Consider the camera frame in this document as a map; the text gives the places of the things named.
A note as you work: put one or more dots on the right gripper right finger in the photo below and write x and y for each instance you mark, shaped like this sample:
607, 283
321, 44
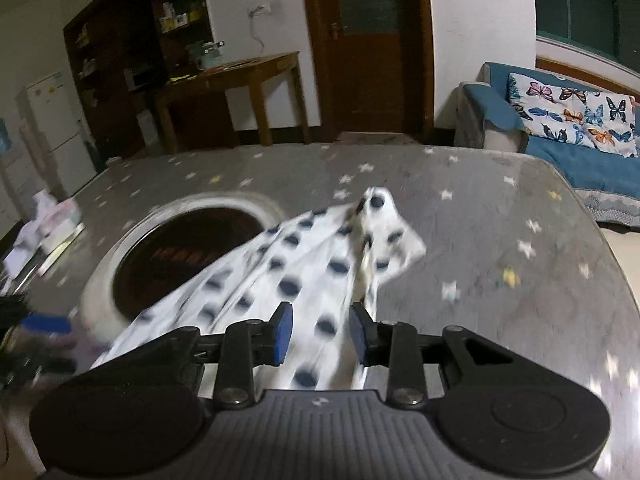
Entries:
404, 352

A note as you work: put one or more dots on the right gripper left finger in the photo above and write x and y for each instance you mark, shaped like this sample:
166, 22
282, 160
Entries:
182, 355

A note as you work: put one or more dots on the white polka dot garment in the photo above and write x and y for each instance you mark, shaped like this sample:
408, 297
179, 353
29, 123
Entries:
321, 262

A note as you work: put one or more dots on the pink tissue pack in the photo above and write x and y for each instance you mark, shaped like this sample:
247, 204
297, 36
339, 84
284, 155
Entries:
54, 223

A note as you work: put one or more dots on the round black induction cooktop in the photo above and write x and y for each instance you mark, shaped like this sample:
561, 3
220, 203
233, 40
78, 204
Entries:
174, 252

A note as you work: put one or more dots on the white refrigerator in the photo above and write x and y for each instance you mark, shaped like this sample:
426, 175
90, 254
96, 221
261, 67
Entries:
55, 136

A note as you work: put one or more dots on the blue sofa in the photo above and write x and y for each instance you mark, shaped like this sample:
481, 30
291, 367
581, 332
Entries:
607, 183

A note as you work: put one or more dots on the glass jar on table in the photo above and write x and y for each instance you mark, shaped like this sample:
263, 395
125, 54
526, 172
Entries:
206, 55

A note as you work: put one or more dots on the butterfly print pillow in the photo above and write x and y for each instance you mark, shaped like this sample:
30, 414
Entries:
600, 120

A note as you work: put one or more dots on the dark wooden shelf cabinet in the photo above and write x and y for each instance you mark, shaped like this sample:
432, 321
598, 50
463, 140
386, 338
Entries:
123, 54

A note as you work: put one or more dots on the brown wooden door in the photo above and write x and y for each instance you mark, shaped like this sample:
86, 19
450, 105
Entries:
374, 65

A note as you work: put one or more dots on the dark green window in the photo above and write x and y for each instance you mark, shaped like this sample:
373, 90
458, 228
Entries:
609, 28

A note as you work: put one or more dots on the white wall socket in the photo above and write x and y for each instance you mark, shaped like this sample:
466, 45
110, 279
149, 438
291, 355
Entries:
261, 9

